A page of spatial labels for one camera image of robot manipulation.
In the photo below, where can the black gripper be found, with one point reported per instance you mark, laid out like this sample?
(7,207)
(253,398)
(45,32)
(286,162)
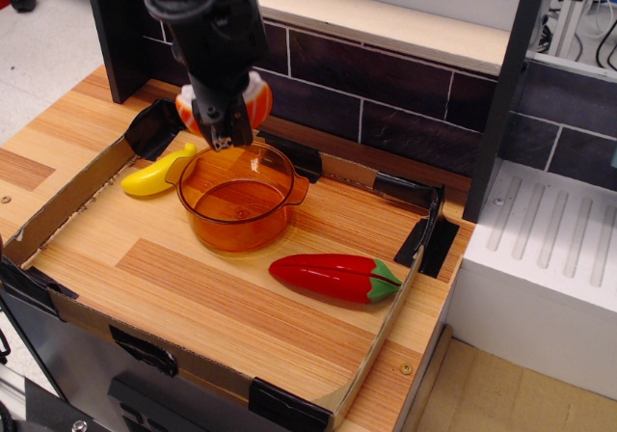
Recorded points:
(219,41)

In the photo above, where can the salmon sushi toy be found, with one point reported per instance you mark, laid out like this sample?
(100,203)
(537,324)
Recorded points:
(257,96)

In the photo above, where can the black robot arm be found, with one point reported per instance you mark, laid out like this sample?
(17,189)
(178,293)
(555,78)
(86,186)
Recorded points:
(218,42)

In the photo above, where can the orange transparent plastic pot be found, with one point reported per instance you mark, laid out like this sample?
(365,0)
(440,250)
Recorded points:
(238,199)

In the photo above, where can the yellow toy banana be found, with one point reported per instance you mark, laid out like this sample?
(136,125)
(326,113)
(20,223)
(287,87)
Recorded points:
(153,179)

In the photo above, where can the red toy chili pepper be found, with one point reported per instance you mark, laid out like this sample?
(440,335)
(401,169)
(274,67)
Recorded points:
(356,279)

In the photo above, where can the dark shelf with tile backsplash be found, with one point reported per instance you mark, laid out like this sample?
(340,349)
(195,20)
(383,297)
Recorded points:
(416,112)

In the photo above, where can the black oven handle panel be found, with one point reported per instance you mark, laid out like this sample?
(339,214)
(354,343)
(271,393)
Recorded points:
(175,406)

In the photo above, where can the aluminium frame with cables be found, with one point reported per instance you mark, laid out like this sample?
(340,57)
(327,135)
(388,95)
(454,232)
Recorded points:
(579,35)

